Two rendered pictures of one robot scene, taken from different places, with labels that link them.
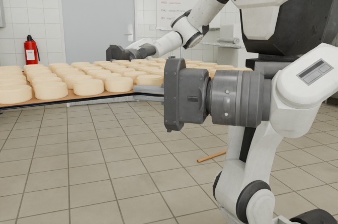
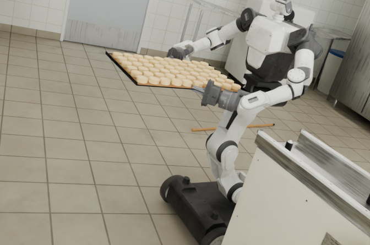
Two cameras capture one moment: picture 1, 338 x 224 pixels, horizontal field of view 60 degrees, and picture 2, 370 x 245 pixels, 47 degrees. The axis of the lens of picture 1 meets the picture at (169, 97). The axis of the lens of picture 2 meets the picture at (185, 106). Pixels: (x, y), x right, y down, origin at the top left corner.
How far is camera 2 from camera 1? 1.45 m
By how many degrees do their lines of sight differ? 9
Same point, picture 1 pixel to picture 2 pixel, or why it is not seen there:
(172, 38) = (205, 43)
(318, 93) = (251, 106)
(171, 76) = (208, 87)
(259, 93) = (235, 101)
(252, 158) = (232, 128)
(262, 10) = (257, 53)
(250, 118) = (230, 108)
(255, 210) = (226, 154)
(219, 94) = (222, 98)
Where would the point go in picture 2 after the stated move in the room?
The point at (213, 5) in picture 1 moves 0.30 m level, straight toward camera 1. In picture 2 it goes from (235, 31) to (234, 40)
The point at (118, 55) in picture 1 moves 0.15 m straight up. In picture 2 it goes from (175, 54) to (182, 27)
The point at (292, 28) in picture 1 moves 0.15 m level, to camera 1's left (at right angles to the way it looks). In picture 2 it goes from (269, 67) to (241, 60)
